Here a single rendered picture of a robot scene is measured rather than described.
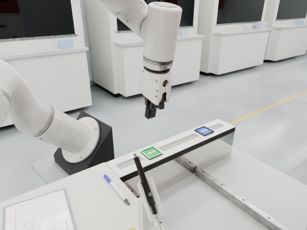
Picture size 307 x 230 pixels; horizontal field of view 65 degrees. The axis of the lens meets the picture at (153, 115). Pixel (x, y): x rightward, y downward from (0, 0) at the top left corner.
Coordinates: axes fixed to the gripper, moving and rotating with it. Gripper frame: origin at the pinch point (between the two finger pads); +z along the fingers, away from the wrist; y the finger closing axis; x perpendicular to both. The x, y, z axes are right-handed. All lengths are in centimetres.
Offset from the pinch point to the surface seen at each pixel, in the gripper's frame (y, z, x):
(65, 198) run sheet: -7.8, 13.4, 30.8
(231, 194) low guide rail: -27.3, 21.5, -17.0
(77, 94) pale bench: 234, 134, -59
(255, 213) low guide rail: -36.2, 20.4, -17.0
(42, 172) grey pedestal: 24, 35, 31
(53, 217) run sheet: -12.2, 12.4, 35.0
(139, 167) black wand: -21.7, -5.2, 18.8
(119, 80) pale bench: 252, 135, -134
